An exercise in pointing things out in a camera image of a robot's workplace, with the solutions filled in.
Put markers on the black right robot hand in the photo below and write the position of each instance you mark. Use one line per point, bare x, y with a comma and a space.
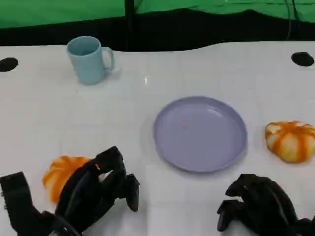
265, 204

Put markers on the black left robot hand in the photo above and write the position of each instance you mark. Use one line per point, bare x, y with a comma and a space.
86, 191

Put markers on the lilac plate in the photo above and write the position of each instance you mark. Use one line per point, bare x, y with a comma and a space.
199, 134

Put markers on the pale green mug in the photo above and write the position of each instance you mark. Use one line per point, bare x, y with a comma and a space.
85, 64

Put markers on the black vertical pole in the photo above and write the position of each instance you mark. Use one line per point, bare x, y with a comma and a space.
129, 24

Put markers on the green cloth backdrop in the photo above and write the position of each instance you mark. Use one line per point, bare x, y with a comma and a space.
61, 11

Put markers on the black cloth skirt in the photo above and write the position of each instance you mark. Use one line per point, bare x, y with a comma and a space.
184, 32

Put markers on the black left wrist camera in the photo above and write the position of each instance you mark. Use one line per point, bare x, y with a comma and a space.
18, 204

